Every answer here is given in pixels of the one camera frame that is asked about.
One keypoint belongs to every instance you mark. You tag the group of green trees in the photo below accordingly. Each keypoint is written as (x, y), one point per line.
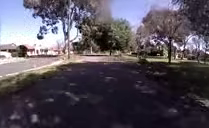
(116, 36)

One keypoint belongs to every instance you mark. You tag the tall thin-trunked tree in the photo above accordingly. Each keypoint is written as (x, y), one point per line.
(68, 41)

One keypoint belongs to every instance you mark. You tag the grass area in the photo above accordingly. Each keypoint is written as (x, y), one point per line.
(187, 76)

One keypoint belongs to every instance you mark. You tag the reddish brick path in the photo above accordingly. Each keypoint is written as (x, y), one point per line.
(102, 96)

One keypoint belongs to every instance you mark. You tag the row of low buildings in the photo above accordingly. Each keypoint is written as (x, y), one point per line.
(5, 47)

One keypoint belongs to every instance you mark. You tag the pale kerb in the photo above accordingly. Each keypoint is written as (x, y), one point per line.
(32, 69)

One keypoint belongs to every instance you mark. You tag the dark spreading tree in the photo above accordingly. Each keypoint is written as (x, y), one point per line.
(205, 20)
(169, 50)

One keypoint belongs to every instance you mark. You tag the grey asphalt road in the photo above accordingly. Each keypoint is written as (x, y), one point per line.
(15, 66)

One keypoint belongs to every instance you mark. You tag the grass strip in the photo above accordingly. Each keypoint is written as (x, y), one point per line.
(22, 80)

